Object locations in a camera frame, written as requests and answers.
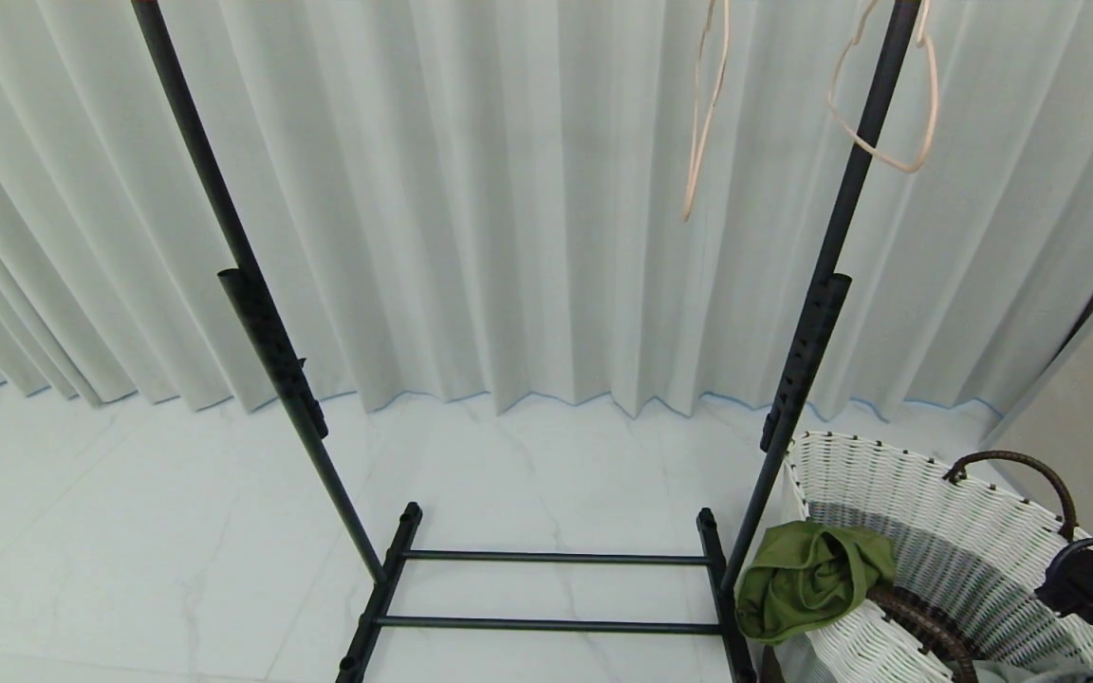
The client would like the pink clothes hanger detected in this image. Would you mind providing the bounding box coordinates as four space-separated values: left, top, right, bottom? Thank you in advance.
682 0 732 223
826 0 941 175

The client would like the black clothes rack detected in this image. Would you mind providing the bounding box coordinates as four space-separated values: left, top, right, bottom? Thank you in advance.
132 0 923 683

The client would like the white laundry basket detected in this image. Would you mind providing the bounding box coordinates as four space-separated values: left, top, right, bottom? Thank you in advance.
760 431 1093 683

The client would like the green garment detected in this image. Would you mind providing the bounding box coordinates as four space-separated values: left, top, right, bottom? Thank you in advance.
735 519 899 647

